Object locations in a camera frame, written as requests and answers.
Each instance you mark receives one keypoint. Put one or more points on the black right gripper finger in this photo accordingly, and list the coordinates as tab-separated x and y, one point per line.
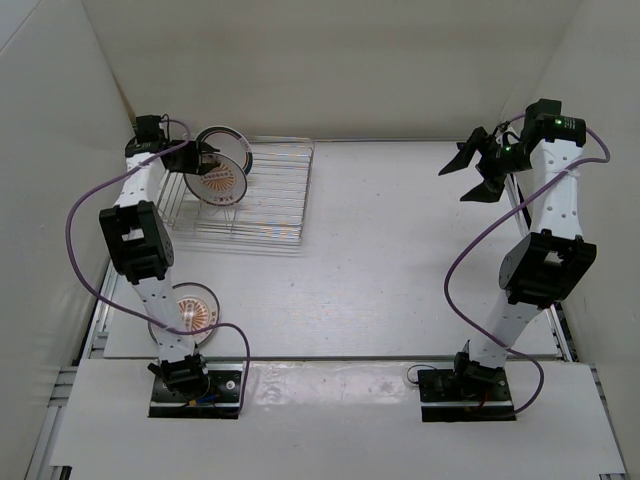
476	142
489	190

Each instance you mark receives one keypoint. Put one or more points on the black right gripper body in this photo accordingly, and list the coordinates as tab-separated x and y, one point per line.
496	160

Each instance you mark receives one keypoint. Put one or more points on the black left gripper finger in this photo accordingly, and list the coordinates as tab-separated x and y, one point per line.
204	147
208	163

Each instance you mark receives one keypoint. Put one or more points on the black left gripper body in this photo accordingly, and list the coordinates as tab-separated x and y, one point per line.
185	158

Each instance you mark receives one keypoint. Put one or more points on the orange sunburst plate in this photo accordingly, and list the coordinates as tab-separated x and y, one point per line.
191	307
223	186

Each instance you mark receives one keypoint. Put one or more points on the green red rimmed white plate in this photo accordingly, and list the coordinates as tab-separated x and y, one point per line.
230	143

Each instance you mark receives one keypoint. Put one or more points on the orange sunburst plate front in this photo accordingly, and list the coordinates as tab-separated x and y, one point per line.
191	307

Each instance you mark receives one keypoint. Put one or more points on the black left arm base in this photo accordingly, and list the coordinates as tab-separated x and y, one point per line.
218	397

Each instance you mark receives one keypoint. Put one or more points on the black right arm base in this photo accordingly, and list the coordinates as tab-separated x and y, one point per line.
445	399

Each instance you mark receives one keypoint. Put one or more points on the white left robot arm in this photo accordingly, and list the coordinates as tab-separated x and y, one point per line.
141	251

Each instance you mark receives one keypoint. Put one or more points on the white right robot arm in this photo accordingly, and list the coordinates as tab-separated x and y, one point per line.
551	259

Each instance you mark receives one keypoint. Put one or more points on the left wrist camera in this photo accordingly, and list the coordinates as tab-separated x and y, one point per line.
149	129

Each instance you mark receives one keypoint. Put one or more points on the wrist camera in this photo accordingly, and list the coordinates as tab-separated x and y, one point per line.
149	129
542	107

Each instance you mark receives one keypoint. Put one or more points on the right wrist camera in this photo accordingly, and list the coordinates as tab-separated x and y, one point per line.
542	107

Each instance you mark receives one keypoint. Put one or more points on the metal wire dish rack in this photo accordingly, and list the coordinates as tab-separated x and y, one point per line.
270	215

